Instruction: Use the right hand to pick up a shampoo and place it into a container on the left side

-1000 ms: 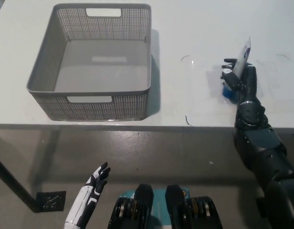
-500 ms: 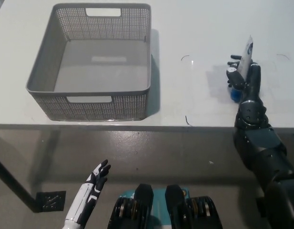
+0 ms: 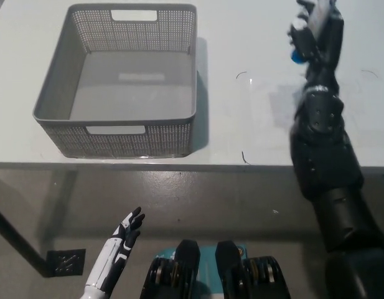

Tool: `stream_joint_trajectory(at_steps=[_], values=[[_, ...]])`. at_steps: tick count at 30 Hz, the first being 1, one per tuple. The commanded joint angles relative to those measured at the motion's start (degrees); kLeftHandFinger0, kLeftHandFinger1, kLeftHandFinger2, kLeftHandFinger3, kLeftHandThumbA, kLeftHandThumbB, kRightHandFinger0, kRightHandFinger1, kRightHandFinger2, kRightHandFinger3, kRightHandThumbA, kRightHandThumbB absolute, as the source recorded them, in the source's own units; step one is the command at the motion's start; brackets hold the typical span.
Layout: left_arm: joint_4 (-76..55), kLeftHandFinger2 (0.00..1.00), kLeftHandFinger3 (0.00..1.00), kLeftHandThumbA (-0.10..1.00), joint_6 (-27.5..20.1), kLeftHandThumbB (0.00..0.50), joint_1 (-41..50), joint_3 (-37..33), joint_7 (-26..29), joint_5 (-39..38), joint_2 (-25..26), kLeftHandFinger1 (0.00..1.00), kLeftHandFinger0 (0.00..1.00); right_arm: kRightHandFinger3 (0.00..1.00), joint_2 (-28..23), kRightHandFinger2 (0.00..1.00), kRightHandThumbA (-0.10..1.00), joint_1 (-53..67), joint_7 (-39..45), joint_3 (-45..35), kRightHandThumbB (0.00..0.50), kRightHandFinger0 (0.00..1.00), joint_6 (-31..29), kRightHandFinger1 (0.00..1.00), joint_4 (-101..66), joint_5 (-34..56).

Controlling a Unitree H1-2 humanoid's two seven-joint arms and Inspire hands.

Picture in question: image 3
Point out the white shampoo tube blue cap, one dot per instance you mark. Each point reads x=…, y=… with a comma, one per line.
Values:
x=296, y=58

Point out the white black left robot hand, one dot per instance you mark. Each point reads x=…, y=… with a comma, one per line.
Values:
x=117, y=249

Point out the grey perforated plastic basket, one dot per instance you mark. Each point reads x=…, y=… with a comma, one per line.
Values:
x=117, y=90

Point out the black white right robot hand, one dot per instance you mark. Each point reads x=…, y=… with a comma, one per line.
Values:
x=325, y=37

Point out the black metal table leg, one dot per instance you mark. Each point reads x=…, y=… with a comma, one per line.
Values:
x=17, y=236

